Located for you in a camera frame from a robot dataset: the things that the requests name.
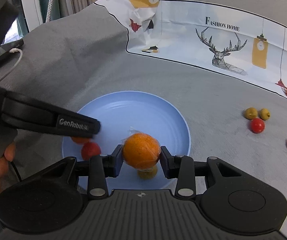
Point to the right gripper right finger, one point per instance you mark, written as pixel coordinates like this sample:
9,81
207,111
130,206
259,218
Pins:
226,196

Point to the yellow green longan fruit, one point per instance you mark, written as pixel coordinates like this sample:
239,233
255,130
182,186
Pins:
251,113

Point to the black smartphone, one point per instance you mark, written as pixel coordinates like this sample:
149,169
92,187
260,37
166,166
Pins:
6,47

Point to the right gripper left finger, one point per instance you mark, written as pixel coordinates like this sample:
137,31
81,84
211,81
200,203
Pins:
56,196

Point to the white door frame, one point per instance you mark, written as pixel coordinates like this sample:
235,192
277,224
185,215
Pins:
32,13

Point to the blue plastic plate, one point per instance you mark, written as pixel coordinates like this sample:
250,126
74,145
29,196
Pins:
123,113

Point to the red cherry tomato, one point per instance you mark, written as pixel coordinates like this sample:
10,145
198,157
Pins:
89,150
257,125

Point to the garment steamer pole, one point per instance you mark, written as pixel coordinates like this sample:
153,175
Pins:
49,11

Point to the plastic orange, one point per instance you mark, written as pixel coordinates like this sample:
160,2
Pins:
140,150

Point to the bare orange kumquat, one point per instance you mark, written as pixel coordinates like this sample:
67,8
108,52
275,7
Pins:
80,141

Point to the deer print white cloth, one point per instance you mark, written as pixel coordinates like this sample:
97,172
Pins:
214,37

